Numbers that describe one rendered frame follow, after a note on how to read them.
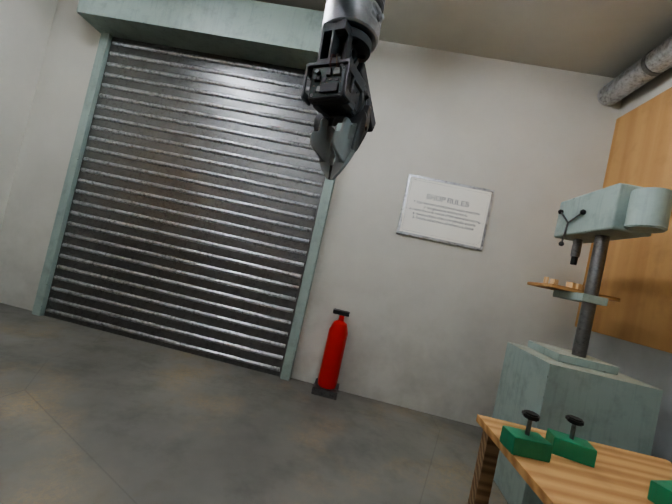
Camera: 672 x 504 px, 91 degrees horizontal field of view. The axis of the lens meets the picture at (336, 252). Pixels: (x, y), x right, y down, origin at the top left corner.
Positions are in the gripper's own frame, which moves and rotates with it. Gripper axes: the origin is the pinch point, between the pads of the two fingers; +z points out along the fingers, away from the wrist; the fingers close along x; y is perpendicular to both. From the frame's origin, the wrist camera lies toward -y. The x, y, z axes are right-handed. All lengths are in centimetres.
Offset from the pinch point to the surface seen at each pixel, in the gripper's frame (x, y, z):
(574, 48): 55, -209, -158
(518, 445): 37, -63, 55
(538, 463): 43, -64, 58
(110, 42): -281, -105, -136
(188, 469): -73, -59, 104
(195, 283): -181, -145, 46
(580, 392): 67, -138, 52
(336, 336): -67, -172, 63
